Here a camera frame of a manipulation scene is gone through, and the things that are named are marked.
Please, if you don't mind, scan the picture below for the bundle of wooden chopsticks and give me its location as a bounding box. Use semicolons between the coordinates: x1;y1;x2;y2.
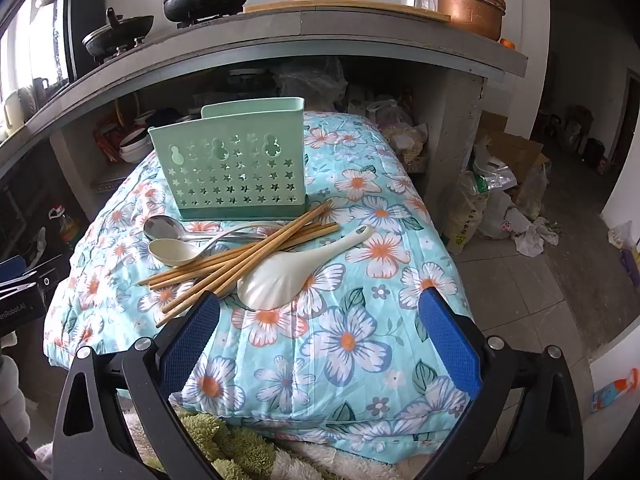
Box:
137;199;341;328

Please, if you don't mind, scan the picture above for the red plastic bag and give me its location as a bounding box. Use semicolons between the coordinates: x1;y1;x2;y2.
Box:
95;115;131;161

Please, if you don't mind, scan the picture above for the copper basin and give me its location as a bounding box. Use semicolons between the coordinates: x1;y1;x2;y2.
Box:
434;0;506;41

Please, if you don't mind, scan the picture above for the beige plastic spoon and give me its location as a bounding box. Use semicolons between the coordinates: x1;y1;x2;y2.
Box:
148;227;266;267

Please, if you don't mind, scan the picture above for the concrete kitchen counter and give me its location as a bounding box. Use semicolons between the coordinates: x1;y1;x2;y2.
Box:
0;7;528;256

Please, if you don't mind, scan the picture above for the white woven sack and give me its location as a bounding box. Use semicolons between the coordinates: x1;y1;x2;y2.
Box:
442;170;488;256

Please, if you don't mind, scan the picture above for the floral turquoise blanket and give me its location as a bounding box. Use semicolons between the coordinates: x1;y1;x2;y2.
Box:
44;110;473;456

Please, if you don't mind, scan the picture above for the white rice paddle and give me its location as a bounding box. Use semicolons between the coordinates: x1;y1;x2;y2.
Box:
236;224;376;311

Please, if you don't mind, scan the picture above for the green fluffy mat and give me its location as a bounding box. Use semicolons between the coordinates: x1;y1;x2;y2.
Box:
150;410;281;480

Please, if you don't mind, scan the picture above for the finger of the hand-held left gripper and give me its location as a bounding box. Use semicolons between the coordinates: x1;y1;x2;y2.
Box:
0;254;71;295

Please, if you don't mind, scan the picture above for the cream kettle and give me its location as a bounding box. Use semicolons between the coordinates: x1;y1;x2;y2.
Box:
2;91;26;131

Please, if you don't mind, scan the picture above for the cardboard box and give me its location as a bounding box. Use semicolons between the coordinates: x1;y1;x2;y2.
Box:
475;110;551;211

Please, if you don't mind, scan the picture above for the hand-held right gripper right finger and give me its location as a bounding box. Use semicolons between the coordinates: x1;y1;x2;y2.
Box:
415;290;586;480

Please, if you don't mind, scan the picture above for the green plastic utensil holder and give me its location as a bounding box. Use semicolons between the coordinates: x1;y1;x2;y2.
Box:
147;96;307;221

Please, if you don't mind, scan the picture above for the wooden board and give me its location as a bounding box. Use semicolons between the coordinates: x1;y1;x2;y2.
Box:
243;0;451;23

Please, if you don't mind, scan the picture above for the white plastic bag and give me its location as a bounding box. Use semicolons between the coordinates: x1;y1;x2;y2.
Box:
477;195;546;256

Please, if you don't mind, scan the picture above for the clear bag of grain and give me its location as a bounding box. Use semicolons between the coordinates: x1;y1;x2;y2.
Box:
395;125;431;168

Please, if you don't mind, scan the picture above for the black pan with lid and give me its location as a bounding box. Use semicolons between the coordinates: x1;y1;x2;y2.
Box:
82;7;155;58

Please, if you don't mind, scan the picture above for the crumpled clear plastic bag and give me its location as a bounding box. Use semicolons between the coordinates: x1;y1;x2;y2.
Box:
272;57;348;106

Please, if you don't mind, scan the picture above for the metal spoon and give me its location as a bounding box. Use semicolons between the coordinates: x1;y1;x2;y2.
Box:
143;215;268;242

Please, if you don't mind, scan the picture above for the window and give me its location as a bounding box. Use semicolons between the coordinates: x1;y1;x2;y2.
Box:
0;0;68;131

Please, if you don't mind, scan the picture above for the stack of white bowls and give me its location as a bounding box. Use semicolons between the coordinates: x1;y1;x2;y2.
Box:
119;127;153;163

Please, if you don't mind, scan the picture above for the black stove side panel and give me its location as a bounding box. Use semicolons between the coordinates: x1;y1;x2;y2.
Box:
64;0;107;83

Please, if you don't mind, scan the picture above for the gas stove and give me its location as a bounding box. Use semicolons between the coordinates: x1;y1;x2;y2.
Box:
92;12;246;66

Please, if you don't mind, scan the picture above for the cooking oil bottle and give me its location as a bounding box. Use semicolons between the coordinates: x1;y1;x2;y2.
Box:
49;204;81;246

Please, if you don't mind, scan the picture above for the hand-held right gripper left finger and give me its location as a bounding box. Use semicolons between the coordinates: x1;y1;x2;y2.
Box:
52;292;221;480

